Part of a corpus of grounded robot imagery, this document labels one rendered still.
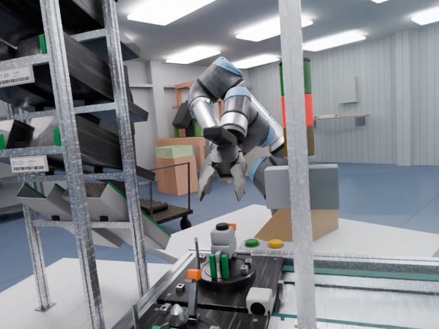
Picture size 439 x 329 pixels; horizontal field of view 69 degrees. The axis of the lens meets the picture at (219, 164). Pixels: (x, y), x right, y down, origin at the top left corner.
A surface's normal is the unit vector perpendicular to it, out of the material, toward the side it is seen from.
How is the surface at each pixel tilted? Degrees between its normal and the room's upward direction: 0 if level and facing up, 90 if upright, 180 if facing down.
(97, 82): 90
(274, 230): 90
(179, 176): 90
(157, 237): 90
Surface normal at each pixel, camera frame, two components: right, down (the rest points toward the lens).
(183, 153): 0.61, 0.05
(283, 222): -0.76, 0.15
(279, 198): -0.30, 0.15
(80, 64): 0.88, -0.02
